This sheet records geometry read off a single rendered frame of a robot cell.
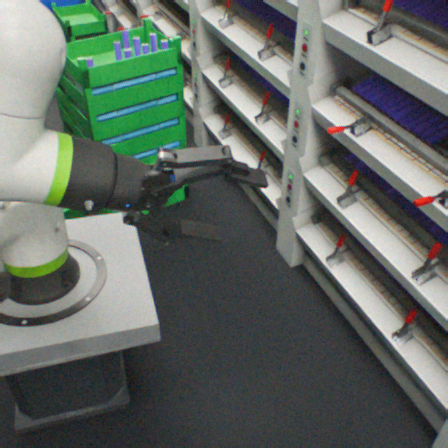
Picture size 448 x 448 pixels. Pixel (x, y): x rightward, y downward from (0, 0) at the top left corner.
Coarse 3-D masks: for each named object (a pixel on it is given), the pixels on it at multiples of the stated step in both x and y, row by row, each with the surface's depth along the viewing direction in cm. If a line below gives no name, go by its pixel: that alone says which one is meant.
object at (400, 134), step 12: (348, 96) 115; (348, 108) 115; (360, 108) 112; (372, 108) 110; (372, 120) 110; (384, 120) 107; (384, 132) 106; (396, 132) 103; (408, 132) 102; (408, 144) 101; (420, 144) 99; (420, 156) 99; (432, 156) 96; (432, 168) 96; (444, 168) 94
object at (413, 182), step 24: (336, 72) 118; (360, 72) 121; (312, 96) 120; (336, 120) 115; (360, 144) 108; (384, 144) 106; (384, 168) 103; (408, 168) 100; (408, 192) 99; (432, 192) 94; (432, 216) 95
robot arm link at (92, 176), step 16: (80, 144) 63; (96, 144) 65; (80, 160) 62; (96, 160) 63; (112, 160) 65; (80, 176) 62; (96, 176) 63; (112, 176) 64; (80, 192) 63; (96, 192) 64; (64, 208) 65; (80, 208) 65; (96, 208) 66
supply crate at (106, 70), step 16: (128, 32) 158; (144, 32) 160; (80, 48) 152; (96, 48) 155; (112, 48) 157; (160, 48) 159; (176, 48) 147; (80, 64) 134; (96, 64) 150; (112, 64) 139; (128, 64) 142; (144, 64) 144; (160, 64) 147; (176, 64) 150; (80, 80) 139; (96, 80) 139; (112, 80) 142
